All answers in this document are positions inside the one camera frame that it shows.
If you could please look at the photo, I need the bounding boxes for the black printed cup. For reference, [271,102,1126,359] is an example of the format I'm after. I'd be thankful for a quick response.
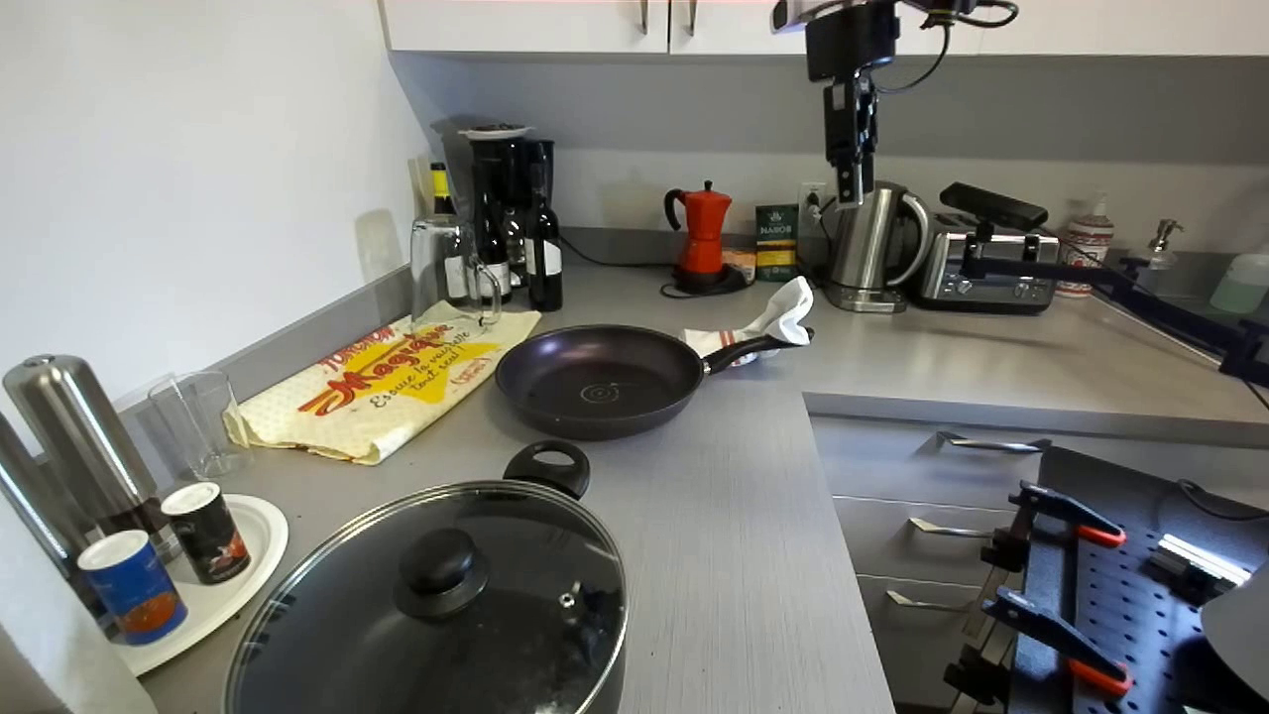
[160,480,255,586]

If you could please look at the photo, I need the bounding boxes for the black perforated board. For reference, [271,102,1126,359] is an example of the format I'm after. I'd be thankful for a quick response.
[1007,440,1269,714]

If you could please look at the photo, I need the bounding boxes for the black coffee machine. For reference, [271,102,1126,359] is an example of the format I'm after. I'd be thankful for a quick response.
[439,116,557,311]

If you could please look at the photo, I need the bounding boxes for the black round trivet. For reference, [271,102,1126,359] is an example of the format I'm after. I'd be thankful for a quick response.
[671,263,752,303]

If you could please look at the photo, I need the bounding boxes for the wide white upper cabinet door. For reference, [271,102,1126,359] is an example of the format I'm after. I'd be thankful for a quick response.
[666,0,1269,59]

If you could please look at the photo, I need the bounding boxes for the steel cylinder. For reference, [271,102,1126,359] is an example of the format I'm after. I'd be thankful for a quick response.
[0,410,82,570]

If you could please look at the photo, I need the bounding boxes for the glass lid with black knob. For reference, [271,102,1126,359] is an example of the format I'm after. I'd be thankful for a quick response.
[227,476,635,714]

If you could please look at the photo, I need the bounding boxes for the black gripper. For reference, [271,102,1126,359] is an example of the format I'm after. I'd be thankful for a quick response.
[803,5,905,202]

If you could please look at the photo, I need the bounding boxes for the black clamp with orange handle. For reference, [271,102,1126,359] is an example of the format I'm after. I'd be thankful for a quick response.
[979,480,1130,574]
[945,586,1138,705]

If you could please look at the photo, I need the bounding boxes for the dark grey curved cover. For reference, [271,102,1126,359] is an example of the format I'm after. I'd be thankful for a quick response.
[1193,560,1269,705]

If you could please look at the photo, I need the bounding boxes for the steel electric kettle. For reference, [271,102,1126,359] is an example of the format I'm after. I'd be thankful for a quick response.
[822,180,936,318]

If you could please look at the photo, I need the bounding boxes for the white dish cloth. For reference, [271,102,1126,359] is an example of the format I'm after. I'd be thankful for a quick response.
[680,275,822,366]

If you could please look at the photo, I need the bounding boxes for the black flat toaster rack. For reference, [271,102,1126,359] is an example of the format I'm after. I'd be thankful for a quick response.
[936,180,1052,235]

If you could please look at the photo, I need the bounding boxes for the green bottle with yellow cap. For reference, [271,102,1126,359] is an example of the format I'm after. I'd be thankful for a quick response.
[429,160,477,311]

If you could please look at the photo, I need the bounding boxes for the blue printed cup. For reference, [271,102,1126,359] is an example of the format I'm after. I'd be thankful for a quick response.
[71,527,189,649]

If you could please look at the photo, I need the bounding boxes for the grey drawer unit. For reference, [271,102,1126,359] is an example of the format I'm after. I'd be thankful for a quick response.
[803,414,1064,714]

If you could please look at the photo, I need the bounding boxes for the steel drawer handle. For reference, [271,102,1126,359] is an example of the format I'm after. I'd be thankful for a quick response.
[905,510,998,543]
[925,432,1045,461]
[885,586,983,613]

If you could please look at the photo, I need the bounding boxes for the clear plastic jar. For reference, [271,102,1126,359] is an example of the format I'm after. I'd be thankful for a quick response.
[1060,196,1119,275]

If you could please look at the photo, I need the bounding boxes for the black cooking pot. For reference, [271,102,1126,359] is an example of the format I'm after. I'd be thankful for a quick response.
[223,435,637,714]

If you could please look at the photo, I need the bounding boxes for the clear drinking glass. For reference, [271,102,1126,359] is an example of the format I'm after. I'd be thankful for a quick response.
[136,374,240,486]

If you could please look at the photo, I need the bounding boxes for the red moka pot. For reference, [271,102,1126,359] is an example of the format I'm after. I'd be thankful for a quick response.
[662,180,736,284]

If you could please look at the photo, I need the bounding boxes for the black frying pan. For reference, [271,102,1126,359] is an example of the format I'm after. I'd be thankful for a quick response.
[491,322,795,444]

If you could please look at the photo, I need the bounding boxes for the white round plate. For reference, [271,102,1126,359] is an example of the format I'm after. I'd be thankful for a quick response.
[94,492,293,682]

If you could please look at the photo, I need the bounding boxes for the clear glass carafe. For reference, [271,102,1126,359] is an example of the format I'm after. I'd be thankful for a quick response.
[409,215,469,322]

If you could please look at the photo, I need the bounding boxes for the green tea box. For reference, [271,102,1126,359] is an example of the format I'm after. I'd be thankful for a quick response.
[748,199,803,284]

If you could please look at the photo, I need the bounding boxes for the black camera mount rod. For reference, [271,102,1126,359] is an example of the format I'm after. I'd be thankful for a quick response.
[963,248,1269,393]

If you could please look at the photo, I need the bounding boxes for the tall steel thermos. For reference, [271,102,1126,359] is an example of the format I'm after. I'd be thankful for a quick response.
[0,353,170,546]

